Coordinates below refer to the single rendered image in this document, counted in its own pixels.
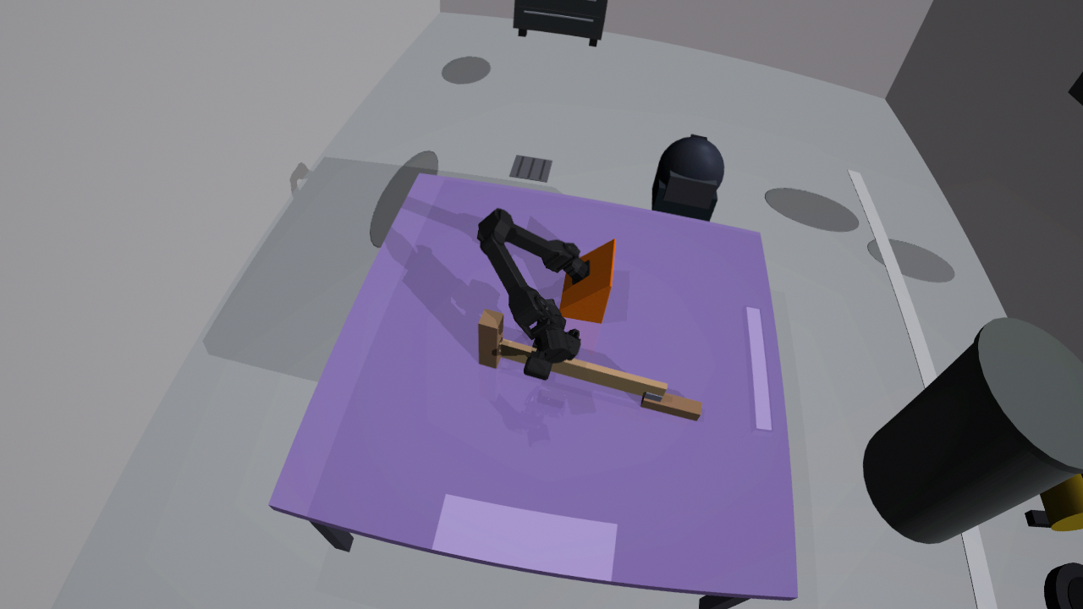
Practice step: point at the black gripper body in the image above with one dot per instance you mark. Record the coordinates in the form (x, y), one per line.
(538, 366)

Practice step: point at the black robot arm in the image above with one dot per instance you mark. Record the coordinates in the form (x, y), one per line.
(526, 304)

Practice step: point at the long wooden rail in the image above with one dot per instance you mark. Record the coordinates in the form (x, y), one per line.
(590, 372)

